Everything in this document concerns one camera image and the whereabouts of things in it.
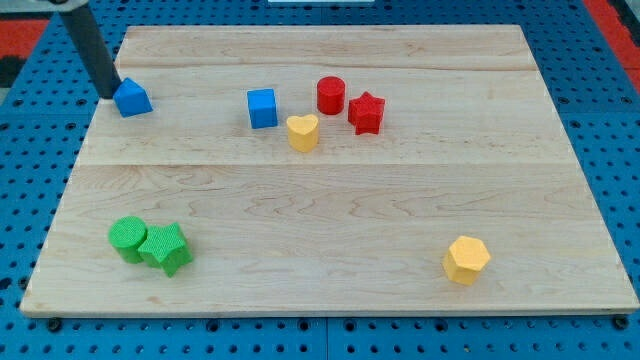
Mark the blue cube block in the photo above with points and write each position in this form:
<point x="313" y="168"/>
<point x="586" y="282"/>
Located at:
<point x="262" y="108"/>

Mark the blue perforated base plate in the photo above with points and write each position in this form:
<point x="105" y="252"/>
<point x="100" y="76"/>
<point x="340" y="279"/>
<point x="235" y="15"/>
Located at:
<point x="589" y="59"/>

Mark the green star block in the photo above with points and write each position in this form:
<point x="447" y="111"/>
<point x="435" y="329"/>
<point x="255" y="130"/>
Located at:
<point x="166" y="248"/>

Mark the yellow heart block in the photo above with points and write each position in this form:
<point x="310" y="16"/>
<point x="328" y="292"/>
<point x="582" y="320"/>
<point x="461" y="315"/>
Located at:
<point x="303" y="132"/>

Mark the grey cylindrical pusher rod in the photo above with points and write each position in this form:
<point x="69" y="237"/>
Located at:
<point x="88" y="40"/>

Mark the green cylinder block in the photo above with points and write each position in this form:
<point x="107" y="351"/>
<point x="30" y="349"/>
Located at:
<point x="126" y="235"/>

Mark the red cylinder block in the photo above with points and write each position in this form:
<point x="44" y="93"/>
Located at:
<point x="331" y="92"/>

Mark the light wooden board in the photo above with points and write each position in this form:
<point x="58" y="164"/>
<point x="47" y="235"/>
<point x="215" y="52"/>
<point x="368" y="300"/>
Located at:
<point x="470" y="144"/>

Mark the yellow hexagon block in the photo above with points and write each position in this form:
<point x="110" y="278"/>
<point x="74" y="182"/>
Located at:
<point x="465" y="259"/>

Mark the red star block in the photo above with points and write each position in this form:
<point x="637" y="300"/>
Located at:
<point x="366" y="113"/>

